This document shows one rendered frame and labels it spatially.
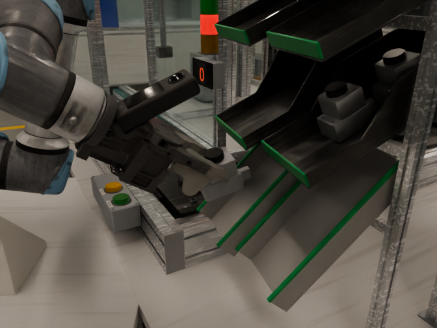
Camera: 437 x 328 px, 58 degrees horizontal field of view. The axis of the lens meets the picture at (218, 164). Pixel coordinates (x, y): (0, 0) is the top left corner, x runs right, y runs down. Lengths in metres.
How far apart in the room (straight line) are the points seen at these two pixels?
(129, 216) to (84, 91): 0.52
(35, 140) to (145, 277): 0.39
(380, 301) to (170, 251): 0.42
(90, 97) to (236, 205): 0.40
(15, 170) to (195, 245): 0.44
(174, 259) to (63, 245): 0.30
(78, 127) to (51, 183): 0.51
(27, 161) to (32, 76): 0.53
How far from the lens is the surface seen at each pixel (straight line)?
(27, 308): 0.89
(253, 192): 0.76
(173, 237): 0.84
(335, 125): 0.56
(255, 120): 0.70
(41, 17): 0.55
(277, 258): 0.67
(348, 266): 0.95
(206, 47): 1.12
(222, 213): 0.80
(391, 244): 0.62
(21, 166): 0.99
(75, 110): 0.48
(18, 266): 0.92
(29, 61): 0.48
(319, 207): 0.67
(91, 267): 0.94
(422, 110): 0.54
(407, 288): 0.93
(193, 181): 0.56
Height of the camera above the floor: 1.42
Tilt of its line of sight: 24 degrees down
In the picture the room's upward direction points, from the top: straight up
